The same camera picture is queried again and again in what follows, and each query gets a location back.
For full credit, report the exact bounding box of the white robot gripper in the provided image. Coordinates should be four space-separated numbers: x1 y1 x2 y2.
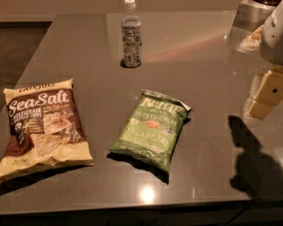
239 0 283 120

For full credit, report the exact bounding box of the clear plastic water bottle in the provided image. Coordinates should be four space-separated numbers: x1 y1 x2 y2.
121 0 142 68

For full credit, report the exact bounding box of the green jalapeno chips bag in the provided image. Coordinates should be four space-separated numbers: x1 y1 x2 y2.
109 89 191 173

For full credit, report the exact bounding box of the Sea Salt chips bag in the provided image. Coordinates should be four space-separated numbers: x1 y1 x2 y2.
0 79 93 183

